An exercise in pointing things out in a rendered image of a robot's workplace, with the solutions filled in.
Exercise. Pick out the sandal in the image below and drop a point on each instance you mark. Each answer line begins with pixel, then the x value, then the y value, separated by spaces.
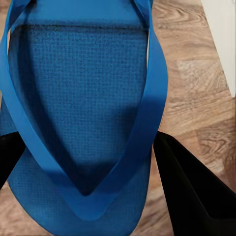
pixel 85 84

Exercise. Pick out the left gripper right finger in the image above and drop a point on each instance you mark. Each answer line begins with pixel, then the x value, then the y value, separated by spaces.
pixel 199 203

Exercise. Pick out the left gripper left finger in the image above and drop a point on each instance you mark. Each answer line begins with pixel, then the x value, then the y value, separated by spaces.
pixel 12 147

